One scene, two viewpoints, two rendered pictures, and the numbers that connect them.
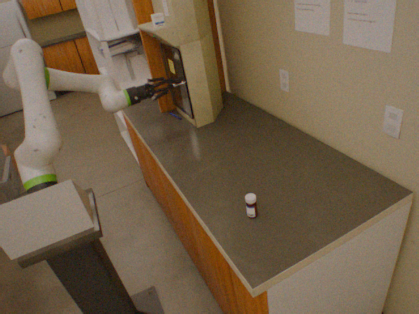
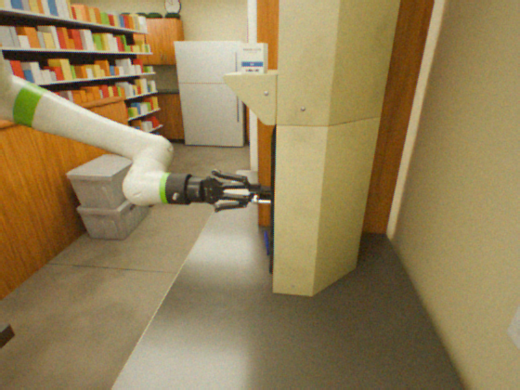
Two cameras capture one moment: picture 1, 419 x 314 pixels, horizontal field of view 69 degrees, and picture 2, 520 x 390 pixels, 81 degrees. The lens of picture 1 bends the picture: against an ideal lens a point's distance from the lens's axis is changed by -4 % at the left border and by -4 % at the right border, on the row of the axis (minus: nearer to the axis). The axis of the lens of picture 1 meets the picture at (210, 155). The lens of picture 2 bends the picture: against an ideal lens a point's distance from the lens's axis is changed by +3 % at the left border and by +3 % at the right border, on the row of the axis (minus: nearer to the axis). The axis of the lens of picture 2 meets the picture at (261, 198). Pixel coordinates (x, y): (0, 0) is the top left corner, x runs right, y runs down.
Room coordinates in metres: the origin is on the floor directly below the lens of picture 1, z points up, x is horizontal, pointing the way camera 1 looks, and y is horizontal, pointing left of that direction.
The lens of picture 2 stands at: (1.02, -0.23, 1.54)
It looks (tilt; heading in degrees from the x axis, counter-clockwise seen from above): 25 degrees down; 27
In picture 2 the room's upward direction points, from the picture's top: straight up
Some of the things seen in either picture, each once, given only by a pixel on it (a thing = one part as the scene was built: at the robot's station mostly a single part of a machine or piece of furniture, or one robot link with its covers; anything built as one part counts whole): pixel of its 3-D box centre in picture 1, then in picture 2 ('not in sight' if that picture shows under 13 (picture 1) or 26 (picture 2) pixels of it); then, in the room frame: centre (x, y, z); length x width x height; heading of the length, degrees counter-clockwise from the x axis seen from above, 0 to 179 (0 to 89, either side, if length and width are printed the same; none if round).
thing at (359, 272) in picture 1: (220, 191); not in sight; (1.63, -0.02, 0.45); 2.05 x 0.67 x 0.90; 21
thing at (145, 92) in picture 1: (146, 91); (206, 189); (1.65, 0.27, 1.20); 0.09 x 0.07 x 0.08; 111
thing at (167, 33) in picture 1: (156, 34); (259, 93); (1.75, 0.15, 1.46); 0.32 x 0.11 x 0.10; 21
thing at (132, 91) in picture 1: (133, 95); (181, 189); (1.62, 0.34, 1.20); 0.12 x 0.06 x 0.09; 21
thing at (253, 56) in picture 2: (158, 19); (254, 58); (1.67, 0.13, 1.54); 0.05 x 0.05 x 0.06; 16
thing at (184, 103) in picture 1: (176, 80); (276, 189); (1.76, 0.11, 1.19); 0.30 x 0.01 x 0.40; 21
